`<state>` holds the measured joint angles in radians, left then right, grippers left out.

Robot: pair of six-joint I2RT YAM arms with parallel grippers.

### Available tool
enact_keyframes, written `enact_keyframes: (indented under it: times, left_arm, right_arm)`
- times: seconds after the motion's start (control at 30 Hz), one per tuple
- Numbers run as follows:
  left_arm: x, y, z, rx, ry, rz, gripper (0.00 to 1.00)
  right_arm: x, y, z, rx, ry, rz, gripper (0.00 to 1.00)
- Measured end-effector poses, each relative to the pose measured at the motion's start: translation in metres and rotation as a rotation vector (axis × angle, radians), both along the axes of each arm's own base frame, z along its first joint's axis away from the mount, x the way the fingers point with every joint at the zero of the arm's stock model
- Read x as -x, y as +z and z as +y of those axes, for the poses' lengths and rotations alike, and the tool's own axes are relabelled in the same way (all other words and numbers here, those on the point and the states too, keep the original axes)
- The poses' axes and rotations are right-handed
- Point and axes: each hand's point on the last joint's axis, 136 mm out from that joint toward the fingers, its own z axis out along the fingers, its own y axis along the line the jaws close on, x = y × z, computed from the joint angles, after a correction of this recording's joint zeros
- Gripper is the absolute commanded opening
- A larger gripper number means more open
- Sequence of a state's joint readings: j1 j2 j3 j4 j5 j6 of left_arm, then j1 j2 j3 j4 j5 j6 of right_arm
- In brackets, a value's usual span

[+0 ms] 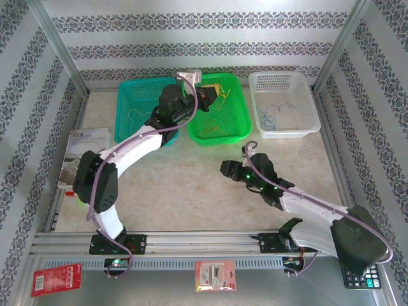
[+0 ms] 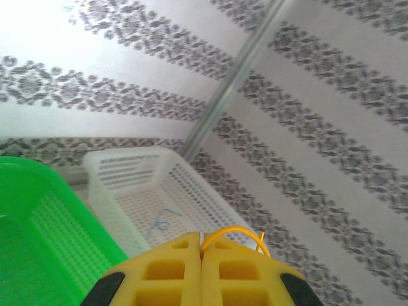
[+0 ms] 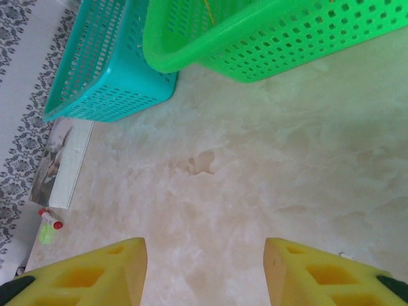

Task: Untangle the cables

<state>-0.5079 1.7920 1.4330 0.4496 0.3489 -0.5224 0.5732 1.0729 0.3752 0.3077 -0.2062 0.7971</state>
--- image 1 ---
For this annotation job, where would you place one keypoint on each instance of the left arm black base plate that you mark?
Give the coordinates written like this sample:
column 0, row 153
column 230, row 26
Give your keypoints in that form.
column 137, row 243

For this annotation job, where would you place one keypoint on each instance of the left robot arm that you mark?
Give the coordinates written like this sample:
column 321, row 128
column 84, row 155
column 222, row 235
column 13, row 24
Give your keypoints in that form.
column 134, row 150

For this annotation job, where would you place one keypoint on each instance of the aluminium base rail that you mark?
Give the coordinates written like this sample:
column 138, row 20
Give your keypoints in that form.
column 204, row 240

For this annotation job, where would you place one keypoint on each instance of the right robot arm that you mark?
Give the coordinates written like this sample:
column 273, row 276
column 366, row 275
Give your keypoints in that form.
column 312, row 207

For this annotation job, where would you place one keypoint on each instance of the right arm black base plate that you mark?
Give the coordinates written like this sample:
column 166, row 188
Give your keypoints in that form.
column 269, row 242

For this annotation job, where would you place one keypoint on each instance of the teal plastic basket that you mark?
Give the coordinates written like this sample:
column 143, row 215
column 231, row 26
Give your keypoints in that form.
column 137, row 95

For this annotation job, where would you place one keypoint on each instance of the small circuit board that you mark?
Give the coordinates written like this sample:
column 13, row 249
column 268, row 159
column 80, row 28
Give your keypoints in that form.
column 291, row 261
column 116, row 263

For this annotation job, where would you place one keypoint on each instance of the paperback book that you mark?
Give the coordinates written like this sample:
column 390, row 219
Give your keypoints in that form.
column 76, row 143

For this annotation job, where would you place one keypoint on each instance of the green plastic basket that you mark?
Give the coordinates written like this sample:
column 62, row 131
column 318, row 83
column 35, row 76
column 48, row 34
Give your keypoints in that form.
column 229, row 118

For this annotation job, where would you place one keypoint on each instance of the aluminium frame side rail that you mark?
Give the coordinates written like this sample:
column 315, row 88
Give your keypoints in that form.
column 331, row 143
column 82, row 108

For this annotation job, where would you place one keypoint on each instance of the pink flash drive package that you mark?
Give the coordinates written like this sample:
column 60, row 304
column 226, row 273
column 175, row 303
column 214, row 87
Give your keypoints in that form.
column 215, row 275

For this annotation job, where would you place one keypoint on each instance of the white plastic basket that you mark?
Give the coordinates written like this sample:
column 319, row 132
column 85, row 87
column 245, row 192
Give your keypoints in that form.
column 303, row 95

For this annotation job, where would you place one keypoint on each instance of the red packaging card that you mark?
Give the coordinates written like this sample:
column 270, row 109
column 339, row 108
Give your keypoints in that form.
column 57, row 280

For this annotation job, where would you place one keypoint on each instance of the aluminium frame post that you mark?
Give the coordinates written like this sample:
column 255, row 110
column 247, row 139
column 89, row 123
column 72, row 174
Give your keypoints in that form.
column 341, row 48
column 61, row 48

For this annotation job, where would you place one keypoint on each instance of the black desk calculator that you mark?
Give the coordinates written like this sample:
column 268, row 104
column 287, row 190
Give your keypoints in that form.
column 366, row 282

